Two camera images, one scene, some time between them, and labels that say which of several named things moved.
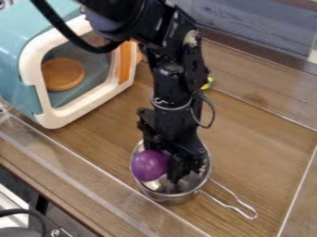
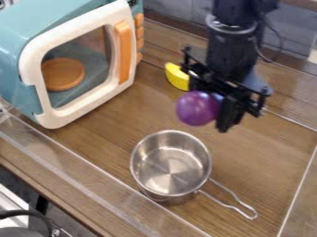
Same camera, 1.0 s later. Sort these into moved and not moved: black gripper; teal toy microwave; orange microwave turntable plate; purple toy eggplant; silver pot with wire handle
Moved: black gripper; purple toy eggplant
Not moved: teal toy microwave; orange microwave turntable plate; silver pot with wire handle
